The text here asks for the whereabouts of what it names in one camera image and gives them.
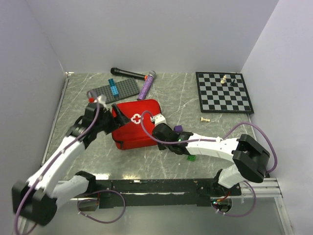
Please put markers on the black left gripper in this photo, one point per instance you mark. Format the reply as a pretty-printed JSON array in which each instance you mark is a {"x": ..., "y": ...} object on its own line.
[{"x": 121, "y": 118}]

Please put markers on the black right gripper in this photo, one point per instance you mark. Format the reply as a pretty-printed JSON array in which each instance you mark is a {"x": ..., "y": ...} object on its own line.
[{"x": 161, "y": 147}]

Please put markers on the red medicine kit case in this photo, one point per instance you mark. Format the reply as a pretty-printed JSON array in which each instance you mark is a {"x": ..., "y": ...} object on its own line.
[{"x": 131, "y": 135}]

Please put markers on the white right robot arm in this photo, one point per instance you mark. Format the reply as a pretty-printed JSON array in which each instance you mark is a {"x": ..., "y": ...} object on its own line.
[{"x": 249, "y": 158}]

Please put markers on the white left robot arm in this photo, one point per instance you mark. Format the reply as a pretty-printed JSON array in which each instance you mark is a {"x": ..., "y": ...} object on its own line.
[{"x": 40, "y": 196}]

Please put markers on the purple toy block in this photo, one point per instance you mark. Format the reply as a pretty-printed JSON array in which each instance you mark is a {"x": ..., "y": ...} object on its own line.
[{"x": 178, "y": 129}]

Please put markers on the grey brick baseplate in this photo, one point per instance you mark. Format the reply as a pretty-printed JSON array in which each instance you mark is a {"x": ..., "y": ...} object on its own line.
[{"x": 126, "y": 88}]

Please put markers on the blue toy bricks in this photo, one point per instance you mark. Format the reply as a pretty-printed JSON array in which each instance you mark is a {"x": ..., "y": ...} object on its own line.
[{"x": 113, "y": 88}]

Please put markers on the green curved toy brick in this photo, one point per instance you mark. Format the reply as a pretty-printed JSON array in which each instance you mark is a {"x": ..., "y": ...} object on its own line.
[{"x": 191, "y": 158}]

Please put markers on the fallen white chess pawn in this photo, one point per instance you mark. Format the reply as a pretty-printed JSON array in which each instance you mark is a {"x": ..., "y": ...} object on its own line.
[{"x": 204, "y": 119}]

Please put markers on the black microphone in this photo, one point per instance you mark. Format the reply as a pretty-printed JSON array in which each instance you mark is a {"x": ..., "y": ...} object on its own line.
[{"x": 123, "y": 73}]

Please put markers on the purple glitter toy microphone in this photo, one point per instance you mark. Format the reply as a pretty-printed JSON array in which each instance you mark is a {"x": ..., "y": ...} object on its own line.
[{"x": 147, "y": 85}]

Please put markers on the black white chessboard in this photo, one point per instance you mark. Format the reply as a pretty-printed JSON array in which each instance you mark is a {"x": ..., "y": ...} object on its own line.
[{"x": 215, "y": 97}]

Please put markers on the white chess piece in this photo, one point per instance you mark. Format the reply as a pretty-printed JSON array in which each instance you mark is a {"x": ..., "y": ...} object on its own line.
[{"x": 223, "y": 79}]

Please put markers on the black chess piece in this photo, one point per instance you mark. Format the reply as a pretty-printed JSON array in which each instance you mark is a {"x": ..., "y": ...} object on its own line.
[{"x": 232, "y": 82}]

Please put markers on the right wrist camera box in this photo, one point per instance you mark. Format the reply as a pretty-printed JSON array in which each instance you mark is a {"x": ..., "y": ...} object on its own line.
[{"x": 158, "y": 119}]

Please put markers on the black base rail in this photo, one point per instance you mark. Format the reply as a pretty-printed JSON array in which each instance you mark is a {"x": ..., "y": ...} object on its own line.
[{"x": 159, "y": 192}]

